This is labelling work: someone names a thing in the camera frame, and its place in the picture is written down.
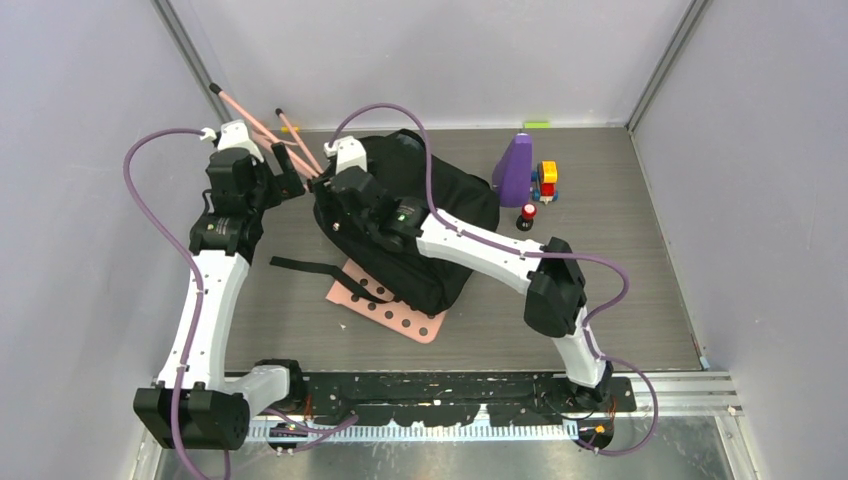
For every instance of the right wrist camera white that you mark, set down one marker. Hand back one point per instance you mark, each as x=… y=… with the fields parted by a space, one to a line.
x=348 y=152

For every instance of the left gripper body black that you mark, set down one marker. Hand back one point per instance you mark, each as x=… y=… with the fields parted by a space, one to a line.
x=284 y=185

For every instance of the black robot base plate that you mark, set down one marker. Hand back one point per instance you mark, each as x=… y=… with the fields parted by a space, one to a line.
x=443 y=399

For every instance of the pink perforated board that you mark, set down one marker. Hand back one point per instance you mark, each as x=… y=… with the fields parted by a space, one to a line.
x=393 y=314

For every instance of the black student backpack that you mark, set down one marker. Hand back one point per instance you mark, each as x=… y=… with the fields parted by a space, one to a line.
x=411 y=198

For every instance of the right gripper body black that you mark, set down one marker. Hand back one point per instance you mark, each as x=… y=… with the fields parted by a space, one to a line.
x=326 y=196

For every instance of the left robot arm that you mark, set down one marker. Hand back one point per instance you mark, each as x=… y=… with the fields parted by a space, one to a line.
x=191 y=403

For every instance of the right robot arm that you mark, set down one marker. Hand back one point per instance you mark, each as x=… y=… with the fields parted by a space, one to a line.
x=552 y=285

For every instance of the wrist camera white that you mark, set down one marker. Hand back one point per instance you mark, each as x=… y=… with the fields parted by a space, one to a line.
x=234 y=134
x=348 y=152

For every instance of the colourful toy block car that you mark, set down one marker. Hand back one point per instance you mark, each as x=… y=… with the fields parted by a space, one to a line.
x=544 y=179

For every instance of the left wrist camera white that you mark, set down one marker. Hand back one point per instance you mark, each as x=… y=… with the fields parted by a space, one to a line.
x=234 y=134

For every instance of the pink metal stool frame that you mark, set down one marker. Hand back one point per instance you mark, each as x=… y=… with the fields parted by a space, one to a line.
x=304 y=161

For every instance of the red cap glue bottle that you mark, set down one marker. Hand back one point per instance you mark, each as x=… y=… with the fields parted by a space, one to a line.
x=526 y=217

